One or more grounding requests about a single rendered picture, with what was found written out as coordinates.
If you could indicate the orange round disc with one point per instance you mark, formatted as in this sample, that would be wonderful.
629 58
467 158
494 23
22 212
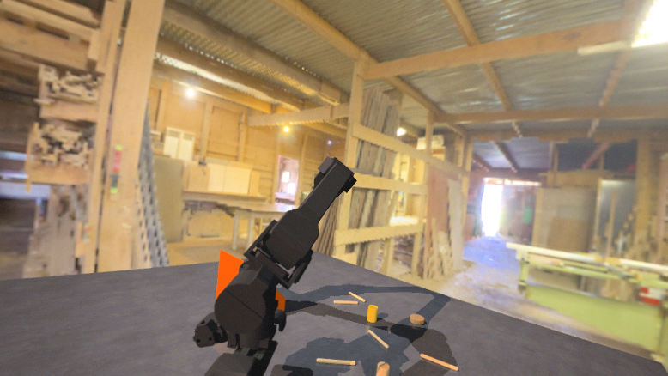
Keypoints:
416 319

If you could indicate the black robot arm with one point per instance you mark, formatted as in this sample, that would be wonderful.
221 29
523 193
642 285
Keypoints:
242 304

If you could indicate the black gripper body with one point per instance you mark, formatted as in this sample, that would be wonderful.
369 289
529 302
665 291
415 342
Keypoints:
247 359

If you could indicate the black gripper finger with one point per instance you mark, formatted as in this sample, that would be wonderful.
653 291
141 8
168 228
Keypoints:
265 365
270 350

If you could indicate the yellow cylinder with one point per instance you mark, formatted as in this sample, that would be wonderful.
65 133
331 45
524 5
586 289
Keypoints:
372 313

